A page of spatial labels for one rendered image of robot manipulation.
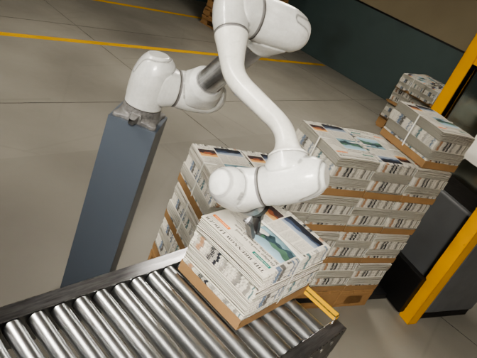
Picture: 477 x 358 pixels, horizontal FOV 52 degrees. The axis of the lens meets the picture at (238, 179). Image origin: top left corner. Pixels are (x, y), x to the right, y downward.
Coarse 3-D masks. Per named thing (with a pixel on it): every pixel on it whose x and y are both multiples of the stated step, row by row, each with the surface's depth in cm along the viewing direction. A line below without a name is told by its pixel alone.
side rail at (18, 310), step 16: (160, 256) 164; (176, 256) 167; (112, 272) 150; (128, 272) 152; (144, 272) 155; (160, 272) 161; (64, 288) 137; (80, 288) 139; (96, 288) 142; (112, 288) 146; (16, 304) 127; (32, 304) 129; (48, 304) 131; (0, 320) 121; (80, 320) 144; (0, 336) 123; (32, 336) 132
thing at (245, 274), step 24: (216, 216) 154; (240, 216) 160; (192, 240) 155; (216, 240) 148; (240, 240) 147; (264, 240) 153; (192, 264) 157; (216, 264) 150; (240, 264) 143; (264, 264) 142; (288, 264) 147; (216, 288) 151; (240, 288) 145; (264, 288) 144; (240, 312) 146
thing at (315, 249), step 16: (272, 208) 171; (272, 224) 163; (288, 224) 166; (304, 224) 170; (288, 240) 158; (304, 240) 162; (320, 240) 166; (320, 256) 164; (304, 272) 161; (288, 288) 161
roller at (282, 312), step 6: (282, 306) 166; (276, 312) 165; (282, 312) 165; (288, 312) 165; (282, 318) 164; (288, 318) 163; (294, 318) 163; (288, 324) 163; (294, 324) 162; (300, 324) 162; (294, 330) 161; (300, 330) 160; (306, 330) 160; (300, 336) 160; (306, 336) 159
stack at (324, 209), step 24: (192, 144) 240; (192, 168) 238; (216, 168) 227; (192, 192) 235; (192, 216) 233; (312, 216) 252; (336, 216) 260; (360, 216) 268; (384, 216) 278; (168, 240) 254; (336, 240) 271; (360, 240) 281; (336, 264) 287
